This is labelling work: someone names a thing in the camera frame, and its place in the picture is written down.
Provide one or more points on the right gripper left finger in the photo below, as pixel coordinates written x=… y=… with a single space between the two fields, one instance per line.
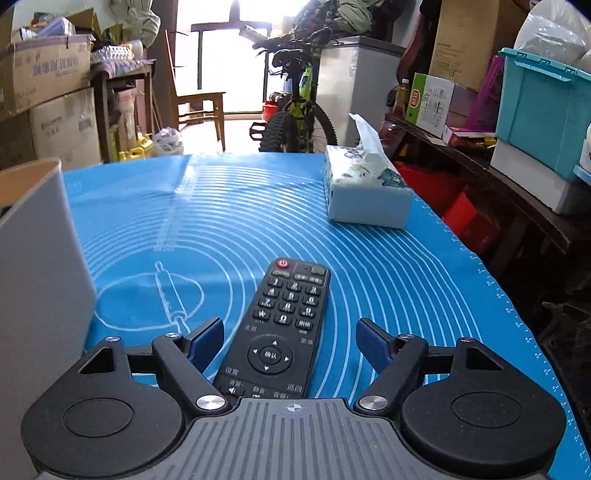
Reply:
x=181 y=362

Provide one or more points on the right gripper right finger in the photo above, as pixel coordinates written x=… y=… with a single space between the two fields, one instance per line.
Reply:
x=397 y=362

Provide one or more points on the black tv remote control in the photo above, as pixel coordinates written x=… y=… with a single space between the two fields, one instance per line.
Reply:
x=273 y=351

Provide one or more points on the beige plastic storage bin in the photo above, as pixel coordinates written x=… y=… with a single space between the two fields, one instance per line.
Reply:
x=47 y=297

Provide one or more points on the blue silicone baking mat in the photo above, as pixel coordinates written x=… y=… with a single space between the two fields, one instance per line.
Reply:
x=173 y=241

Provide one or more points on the white tissue box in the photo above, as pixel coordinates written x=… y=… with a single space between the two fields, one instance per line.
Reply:
x=361 y=184

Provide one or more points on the yellow oil jug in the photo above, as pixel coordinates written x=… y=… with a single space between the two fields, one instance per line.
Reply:
x=143 y=150

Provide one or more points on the white plastic bag on floor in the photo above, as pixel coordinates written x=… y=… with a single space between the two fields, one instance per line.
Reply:
x=167 y=142

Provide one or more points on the wooden chair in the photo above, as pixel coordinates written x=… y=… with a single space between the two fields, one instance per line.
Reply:
x=190 y=109

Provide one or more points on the green black bicycle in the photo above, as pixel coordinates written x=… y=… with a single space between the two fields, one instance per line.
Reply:
x=301 y=126

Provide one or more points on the large taped cardboard box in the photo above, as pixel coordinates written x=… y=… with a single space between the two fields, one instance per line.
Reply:
x=63 y=128

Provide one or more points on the green white product box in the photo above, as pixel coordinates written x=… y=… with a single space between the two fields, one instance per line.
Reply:
x=429 y=103

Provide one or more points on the white freezer cabinet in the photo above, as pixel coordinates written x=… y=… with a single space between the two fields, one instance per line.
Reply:
x=356 y=75

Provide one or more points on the teal plastic storage crate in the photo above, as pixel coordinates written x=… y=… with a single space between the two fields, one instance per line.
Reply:
x=544 y=109

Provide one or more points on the open top cardboard box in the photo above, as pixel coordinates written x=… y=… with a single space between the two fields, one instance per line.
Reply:
x=38 y=70

